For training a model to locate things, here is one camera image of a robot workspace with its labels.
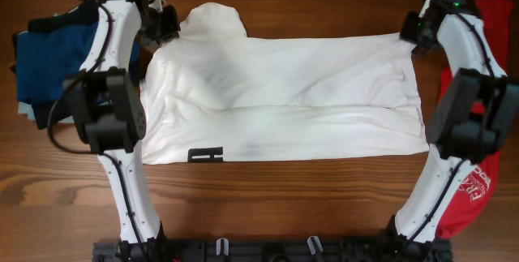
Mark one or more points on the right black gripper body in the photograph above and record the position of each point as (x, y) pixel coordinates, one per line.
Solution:
(414, 30)

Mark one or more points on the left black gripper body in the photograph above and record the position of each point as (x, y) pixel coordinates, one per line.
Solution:
(160, 23)

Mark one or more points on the white t-shirt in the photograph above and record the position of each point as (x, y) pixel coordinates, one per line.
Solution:
(278, 99)

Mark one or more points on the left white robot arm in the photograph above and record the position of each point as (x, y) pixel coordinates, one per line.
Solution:
(110, 119)

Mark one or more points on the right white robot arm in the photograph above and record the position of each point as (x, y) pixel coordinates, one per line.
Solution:
(470, 122)

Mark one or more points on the blue folded shirt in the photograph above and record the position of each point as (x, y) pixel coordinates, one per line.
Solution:
(44, 60)

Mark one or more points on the black folded shirt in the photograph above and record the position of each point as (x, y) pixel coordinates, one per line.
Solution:
(85, 13)

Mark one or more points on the red t-shirt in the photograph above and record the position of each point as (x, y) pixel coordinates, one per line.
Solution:
(477, 188)

